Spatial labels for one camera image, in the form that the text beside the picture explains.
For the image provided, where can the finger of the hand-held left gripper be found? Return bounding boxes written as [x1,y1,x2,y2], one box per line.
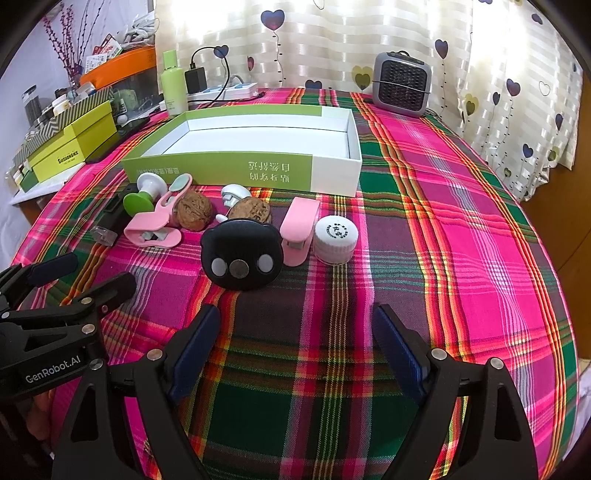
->
[0,271,138,341]
[0,252,78,305]

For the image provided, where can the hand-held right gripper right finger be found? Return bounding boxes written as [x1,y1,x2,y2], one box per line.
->
[374,304,541,480]

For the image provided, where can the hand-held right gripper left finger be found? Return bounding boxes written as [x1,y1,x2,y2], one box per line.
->
[58,304,222,480]

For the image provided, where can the pink clip with green pad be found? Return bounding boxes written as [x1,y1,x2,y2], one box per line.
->
[280,198,321,267]
[126,174,192,247]

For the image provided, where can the black stamp with clear cap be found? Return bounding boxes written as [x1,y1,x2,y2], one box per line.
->
[92,185,134,245]

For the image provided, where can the green and white spool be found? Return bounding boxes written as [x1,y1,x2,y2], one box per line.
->
[124,173,167,217]

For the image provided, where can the brown walnut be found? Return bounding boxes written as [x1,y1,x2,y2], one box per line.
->
[228,196,272,227]
[177,191,215,230]

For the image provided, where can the white ribbed bottle cap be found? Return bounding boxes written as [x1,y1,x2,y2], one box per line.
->
[314,215,360,265]

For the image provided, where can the green and white cardboard box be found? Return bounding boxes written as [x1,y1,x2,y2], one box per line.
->
[122,105,363,197]

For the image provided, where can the white side table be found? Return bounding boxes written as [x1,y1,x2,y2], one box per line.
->
[9,182,63,206]

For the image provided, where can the lime green shoe box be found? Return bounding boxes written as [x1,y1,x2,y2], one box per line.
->
[11,99,116,192]

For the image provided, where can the pink green plaid tablecloth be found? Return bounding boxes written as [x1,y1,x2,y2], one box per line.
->
[14,85,580,480]

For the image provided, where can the black smartphone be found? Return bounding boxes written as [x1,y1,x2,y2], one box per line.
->
[85,115,151,164]

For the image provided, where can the dark glass jar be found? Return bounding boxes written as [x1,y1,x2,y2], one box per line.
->
[22,85,47,127]

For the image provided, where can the green lotion bottle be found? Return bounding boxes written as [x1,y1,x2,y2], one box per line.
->
[160,49,190,116]

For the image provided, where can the wooden cabinet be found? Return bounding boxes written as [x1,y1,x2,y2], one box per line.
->
[522,157,591,259]

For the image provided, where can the orange lidded storage box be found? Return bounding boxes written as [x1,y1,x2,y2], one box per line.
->
[78,46,158,109]

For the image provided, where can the printed paper packets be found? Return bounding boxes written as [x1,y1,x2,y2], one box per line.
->
[85,34,123,70]

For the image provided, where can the purple flower branches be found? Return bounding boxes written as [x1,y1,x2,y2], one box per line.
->
[44,4,86,88]

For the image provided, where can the black charger adapter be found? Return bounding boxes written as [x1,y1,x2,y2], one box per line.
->
[185,68,208,93]

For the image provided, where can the white power strip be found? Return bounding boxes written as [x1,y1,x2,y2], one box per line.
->
[187,76,259,100]

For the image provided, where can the grey mini heater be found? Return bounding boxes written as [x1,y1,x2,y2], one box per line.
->
[373,52,432,116]

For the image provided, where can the heart print curtain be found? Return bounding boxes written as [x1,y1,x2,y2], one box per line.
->
[154,0,585,201]

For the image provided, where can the black charger cable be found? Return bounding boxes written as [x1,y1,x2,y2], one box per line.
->
[191,45,232,95]

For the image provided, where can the white cord bundle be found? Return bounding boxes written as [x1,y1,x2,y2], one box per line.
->
[115,14,156,47]

